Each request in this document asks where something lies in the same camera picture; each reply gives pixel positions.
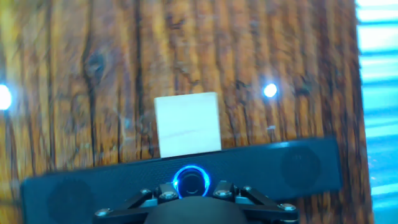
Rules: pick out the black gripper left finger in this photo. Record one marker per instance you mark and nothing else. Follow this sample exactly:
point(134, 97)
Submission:
point(168, 191)

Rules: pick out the light wooden block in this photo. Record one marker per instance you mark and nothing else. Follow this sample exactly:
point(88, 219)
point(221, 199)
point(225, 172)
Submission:
point(188, 124)

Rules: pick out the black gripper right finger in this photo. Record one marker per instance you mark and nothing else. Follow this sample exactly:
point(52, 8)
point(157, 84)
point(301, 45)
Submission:
point(224, 189)

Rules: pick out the black flat mat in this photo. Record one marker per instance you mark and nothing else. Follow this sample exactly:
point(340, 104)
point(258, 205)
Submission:
point(264, 168)

